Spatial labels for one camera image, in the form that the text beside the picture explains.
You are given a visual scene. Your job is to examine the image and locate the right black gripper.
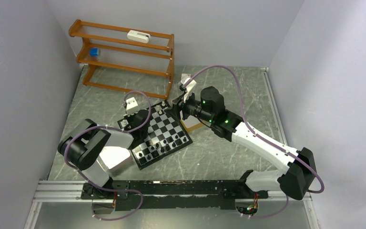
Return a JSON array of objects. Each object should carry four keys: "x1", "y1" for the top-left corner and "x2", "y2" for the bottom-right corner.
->
[{"x1": 164, "y1": 89, "x2": 214, "y2": 123}]

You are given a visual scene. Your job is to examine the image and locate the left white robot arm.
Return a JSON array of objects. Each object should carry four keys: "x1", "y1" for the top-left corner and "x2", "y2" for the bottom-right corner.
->
[{"x1": 57, "y1": 109, "x2": 152, "y2": 198}]

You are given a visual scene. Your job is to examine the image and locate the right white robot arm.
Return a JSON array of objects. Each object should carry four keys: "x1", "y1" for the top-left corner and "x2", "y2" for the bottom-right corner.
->
[{"x1": 166, "y1": 86, "x2": 316, "y2": 200}]

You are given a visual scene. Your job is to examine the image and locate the black white chess board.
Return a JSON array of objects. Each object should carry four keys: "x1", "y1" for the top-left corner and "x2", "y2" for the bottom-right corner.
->
[{"x1": 130, "y1": 100, "x2": 193, "y2": 170}]

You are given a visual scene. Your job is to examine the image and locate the silver tin with white pieces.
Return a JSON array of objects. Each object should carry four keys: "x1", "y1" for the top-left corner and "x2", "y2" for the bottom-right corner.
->
[{"x1": 99, "y1": 146, "x2": 132, "y2": 172}]

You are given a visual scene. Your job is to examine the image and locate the small white red box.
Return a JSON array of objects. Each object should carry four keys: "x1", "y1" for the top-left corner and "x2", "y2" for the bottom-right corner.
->
[{"x1": 181, "y1": 73, "x2": 191, "y2": 82}]

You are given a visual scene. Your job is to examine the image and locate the wooden three-tier rack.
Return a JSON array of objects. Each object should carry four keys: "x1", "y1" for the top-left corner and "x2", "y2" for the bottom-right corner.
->
[{"x1": 68, "y1": 19, "x2": 175, "y2": 99}]

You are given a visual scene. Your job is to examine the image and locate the blue cap on rack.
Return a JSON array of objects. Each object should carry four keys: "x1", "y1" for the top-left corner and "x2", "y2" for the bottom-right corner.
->
[{"x1": 89, "y1": 48, "x2": 101, "y2": 57}]

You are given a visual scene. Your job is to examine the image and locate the white device on rack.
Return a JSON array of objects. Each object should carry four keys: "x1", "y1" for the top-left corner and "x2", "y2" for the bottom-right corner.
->
[{"x1": 127, "y1": 30, "x2": 151, "y2": 43}]

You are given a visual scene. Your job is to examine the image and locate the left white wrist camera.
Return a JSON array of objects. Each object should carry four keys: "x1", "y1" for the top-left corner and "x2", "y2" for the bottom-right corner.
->
[{"x1": 125, "y1": 97, "x2": 140, "y2": 115}]

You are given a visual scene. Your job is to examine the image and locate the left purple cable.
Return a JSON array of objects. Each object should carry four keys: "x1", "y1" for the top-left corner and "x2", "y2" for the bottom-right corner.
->
[{"x1": 63, "y1": 91, "x2": 152, "y2": 221}]

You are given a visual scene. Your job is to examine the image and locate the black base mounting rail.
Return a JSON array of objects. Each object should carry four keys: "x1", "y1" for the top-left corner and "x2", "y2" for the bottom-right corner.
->
[{"x1": 80, "y1": 177, "x2": 268, "y2": 211}]

